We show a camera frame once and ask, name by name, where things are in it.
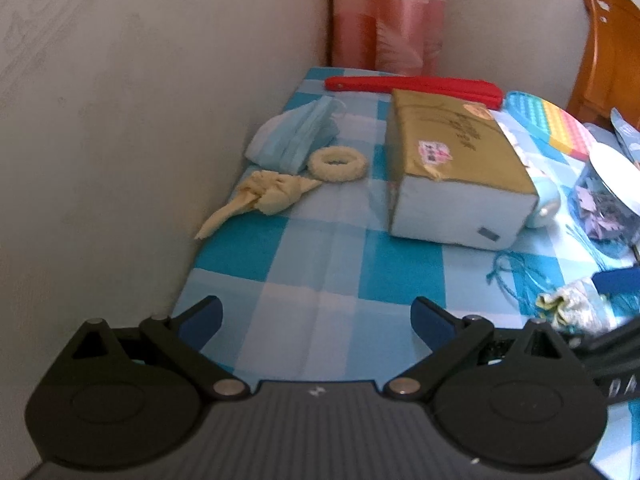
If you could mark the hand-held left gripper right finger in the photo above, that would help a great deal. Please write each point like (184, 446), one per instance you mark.
(430, 322)

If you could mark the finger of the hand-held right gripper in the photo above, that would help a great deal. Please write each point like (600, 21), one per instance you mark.
(615, 342)
(620, 282)

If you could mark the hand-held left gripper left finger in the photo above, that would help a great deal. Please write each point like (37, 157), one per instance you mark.
(200, 320)

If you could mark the floral sachet with blue tassel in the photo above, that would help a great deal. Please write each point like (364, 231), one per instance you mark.
(570, 305)

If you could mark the blue round plush toy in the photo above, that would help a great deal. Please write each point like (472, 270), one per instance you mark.
(545, 200)

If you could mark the yellow cloth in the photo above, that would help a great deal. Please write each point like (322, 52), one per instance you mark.
(270, 192)

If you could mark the cream fluffy scrunchie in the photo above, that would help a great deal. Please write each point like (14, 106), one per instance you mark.
(320, 170)

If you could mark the blue face mask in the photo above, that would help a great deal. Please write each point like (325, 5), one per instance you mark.
(295, 135)

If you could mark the clear jar with white lid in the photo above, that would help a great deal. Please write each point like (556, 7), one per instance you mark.
(610, 210)

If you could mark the blue checkered tablecloth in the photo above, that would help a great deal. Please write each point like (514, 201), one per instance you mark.
(320, 270)

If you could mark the blue patterned pillow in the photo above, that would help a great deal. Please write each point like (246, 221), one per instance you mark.
(627, 130)

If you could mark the gold tissue pack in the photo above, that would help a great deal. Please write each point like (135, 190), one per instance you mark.
(450, 160)

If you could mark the rainbow pop bubble toy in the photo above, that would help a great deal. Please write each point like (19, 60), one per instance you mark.
(550, 120)

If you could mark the wooden bed headboard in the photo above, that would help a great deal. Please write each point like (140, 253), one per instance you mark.
(610, 60)

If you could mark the red folding fan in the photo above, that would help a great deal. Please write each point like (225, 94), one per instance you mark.
(415, 85)

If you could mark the pink and gold curtain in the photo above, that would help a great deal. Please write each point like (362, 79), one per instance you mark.
(390, 25)

